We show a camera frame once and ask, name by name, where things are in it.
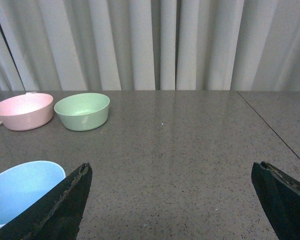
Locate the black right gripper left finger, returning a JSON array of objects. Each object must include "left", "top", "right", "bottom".
[{"left": 0, "top": 163, "right": 93, "bottom": 240}]

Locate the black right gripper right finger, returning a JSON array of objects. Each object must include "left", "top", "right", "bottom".
[{"left": 251, "top": 161, "right": 300, "bottom": 240}]

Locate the light blue cup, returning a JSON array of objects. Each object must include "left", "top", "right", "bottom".
[{"left": 0, "top": 160, "right": 66, "bottom": 228}]

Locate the green bowl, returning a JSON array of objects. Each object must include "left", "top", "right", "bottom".
[{"left": 54, "top": 93, "right": 110, "bottom": 132}]

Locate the pink bowl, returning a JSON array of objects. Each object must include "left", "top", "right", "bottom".
[{"left": 0, "top": 93, "right": 54, "bottom": 131}]

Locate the white curtain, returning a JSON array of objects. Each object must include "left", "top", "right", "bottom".
[{"left": 0, "top": 0, "right": 300, "bottom": 91}]

